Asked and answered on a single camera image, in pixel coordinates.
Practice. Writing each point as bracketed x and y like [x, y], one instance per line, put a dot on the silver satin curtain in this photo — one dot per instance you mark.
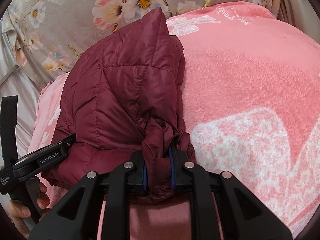
[14, 82]

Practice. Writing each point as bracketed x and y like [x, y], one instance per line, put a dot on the beige fabric at right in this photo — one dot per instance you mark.
[300, 14]

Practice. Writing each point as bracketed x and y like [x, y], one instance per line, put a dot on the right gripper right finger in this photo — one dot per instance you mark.
[221, 207]

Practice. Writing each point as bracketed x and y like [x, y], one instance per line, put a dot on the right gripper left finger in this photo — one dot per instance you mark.
[77, 214]

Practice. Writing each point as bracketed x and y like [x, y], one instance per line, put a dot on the pink bow-print blanket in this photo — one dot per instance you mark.
[250, 97]

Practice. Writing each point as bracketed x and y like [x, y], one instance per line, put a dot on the maroon quilted puffer jacket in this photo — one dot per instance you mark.
[124, 95]

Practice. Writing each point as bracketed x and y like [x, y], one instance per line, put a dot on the person's left hand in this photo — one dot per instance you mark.
[17, 212]

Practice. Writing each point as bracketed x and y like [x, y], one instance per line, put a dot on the grey floral bed sheet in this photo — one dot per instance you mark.
[48, 36]

